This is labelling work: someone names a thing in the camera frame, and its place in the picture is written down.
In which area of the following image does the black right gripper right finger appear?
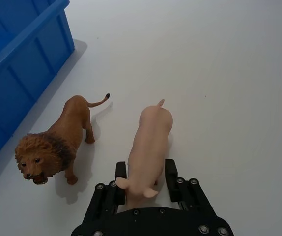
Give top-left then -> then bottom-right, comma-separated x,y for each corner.
165,159 -> 217,218

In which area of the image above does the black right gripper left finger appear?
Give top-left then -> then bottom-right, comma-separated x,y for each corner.
83,161 -> 128,222

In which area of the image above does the pink toy pig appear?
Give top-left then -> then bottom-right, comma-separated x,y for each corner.
115,98 -> 173,210

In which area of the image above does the brown toy lion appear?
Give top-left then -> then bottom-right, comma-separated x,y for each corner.
15,93 -> 111,185

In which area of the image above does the blue plastic bin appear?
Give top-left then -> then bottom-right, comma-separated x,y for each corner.
0,0 -> 76,174

